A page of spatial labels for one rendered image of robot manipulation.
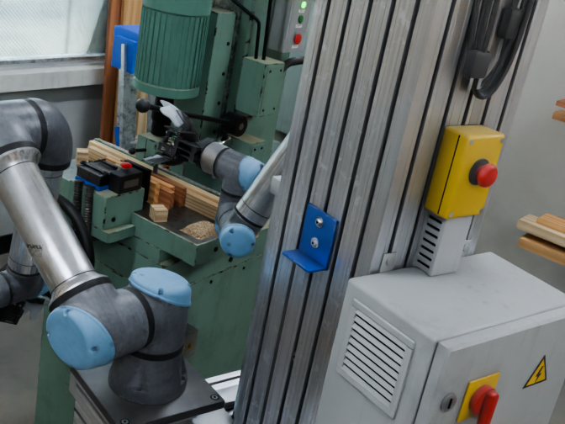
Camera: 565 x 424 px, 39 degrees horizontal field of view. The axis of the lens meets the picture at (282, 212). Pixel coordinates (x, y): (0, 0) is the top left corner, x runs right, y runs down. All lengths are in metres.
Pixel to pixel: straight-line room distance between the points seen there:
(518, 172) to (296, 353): 2.85
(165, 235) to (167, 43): 0.49
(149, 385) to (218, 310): 0.87
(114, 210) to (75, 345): 0.73
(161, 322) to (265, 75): 0.94
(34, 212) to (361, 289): 0.61
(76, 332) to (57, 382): 1.20
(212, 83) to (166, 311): 0.92
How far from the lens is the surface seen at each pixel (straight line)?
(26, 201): 1.48
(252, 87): 2.22
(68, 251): 1.44
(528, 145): 4.09
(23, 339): 3.23
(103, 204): 2.05
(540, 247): 3.61
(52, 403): 2.63
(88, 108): 3.86
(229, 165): 1.80
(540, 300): 1.31
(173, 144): 1.89
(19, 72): 3.52
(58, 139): 1.61
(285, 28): 2.27
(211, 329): 2.39
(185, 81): 2.12
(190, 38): 2.09
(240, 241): 1.69
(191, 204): 2.18
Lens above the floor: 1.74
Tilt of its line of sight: 22 degrees down
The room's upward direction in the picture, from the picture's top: 11 degrees clockwise
